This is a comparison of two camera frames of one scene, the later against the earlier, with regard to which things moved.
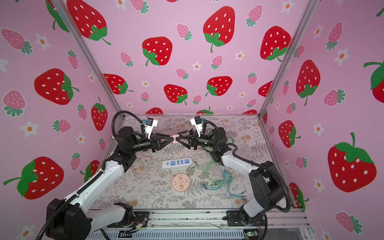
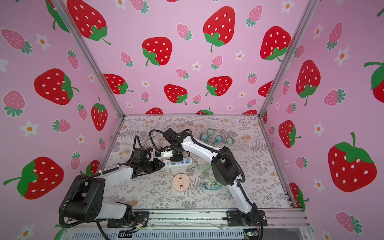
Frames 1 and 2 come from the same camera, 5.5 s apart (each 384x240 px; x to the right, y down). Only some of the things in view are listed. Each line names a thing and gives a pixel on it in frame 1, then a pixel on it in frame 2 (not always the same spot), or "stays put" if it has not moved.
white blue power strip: x=179 y=162 stays put
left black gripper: x=158 y=146 to x=157 y=165
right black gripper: x=189 y=147 to x=175 y=158
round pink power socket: x=181 y=182 stays put
